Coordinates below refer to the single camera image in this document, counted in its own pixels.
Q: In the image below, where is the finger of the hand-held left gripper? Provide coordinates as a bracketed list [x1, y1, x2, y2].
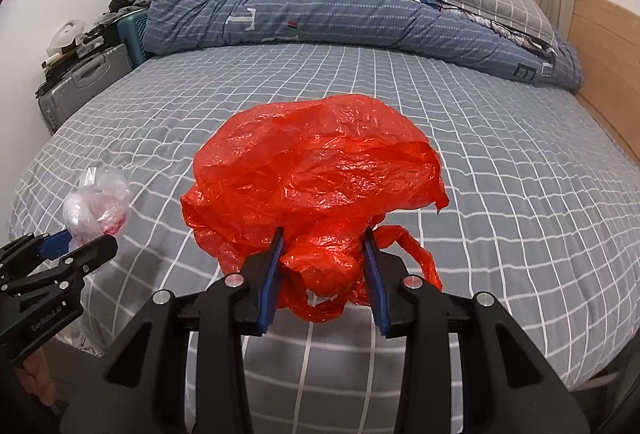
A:
[2, 234, 119, 295]
[0, 229, 72, 267]

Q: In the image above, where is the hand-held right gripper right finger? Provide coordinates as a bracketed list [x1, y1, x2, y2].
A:
[362, 229, 591, 434]

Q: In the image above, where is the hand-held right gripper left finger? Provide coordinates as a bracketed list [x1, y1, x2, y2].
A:
[62, 226, 287, 434]

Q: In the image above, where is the clear plastic bag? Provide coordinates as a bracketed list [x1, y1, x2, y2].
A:
[61, 166, 133, 255]

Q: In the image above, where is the red plastic bag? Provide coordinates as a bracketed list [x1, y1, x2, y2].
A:
[180, 94, 450, 326]

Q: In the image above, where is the person's left hand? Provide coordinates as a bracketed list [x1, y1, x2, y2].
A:
[15, 346, 57, 409]

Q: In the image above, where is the grey suitcase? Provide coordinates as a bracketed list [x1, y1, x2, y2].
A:
[36, 44, 133, 135]

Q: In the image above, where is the grey checked bed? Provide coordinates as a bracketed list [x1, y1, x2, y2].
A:
[7, 41, 640, 434]

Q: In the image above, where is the stack of black items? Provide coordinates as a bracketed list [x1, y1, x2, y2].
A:
[40, 21, 121, 84]

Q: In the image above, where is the teal suitcase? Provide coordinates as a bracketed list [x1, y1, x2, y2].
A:
[117, 8, 151, 69]

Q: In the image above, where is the blue striped quilt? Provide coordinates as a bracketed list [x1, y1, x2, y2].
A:
[142, 0, 583, 89]

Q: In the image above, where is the printed cloth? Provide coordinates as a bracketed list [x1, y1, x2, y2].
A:
[420, 0, 558, 62]

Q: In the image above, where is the wooden headboard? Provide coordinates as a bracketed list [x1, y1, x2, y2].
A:
[567, 0, 640, 155]

